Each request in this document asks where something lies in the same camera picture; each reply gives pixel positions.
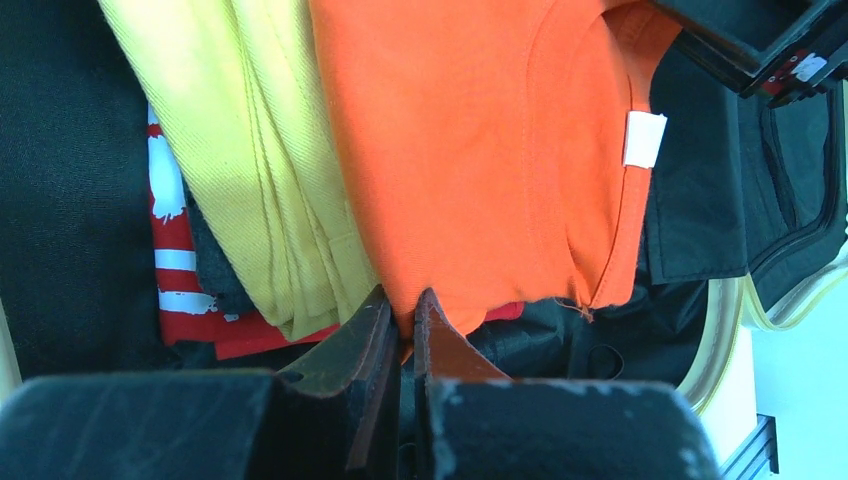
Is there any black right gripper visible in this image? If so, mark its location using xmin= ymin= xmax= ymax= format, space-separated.
xmin=654 ymin=0 xmax=847 ymax=108

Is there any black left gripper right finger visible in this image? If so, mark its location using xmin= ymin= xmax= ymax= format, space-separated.
xmin=414 ymin=290 xmax=721 ymax=479

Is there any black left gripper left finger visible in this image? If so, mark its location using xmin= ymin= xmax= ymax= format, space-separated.
xmin=1 ymin=287 xmax=399 ymax=479

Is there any red printed t-shirt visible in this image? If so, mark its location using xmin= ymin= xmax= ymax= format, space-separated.
xmin=146 ymin=105 xmax=526 ymax=362

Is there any orange t-shirt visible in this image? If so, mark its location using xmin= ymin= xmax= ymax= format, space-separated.
xmin=309 ymin=1 xmax=681 ymax=340

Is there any yellow suitcase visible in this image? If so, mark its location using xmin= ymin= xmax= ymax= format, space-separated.
xmin=0 ymin=218 xmax=848 ymax=465

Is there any yellow t-shirt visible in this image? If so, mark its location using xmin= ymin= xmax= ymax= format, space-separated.
xmin=101 ymin=1 xmax=377 ymax=340

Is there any dark grey dotted cloth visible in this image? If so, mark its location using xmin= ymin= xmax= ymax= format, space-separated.
xmin=183 ymin=183 xmax=255 ymax=314

